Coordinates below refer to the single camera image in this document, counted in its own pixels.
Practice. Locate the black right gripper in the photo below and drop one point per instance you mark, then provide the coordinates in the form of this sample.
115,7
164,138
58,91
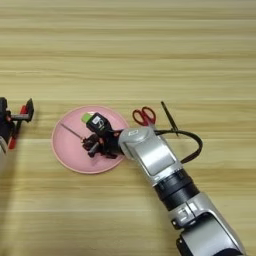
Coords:
108,143

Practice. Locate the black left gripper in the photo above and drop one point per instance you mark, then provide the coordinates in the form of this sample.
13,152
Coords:
8,125

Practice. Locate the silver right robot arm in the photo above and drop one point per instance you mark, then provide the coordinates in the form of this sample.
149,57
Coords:
160,156

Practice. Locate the red marker pen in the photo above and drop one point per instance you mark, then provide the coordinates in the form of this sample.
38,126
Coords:
22,110

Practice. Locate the round pink plate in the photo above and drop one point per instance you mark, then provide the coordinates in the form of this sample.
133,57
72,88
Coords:
70,156

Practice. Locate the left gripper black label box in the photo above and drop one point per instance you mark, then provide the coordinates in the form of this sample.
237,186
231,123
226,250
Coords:
2,104

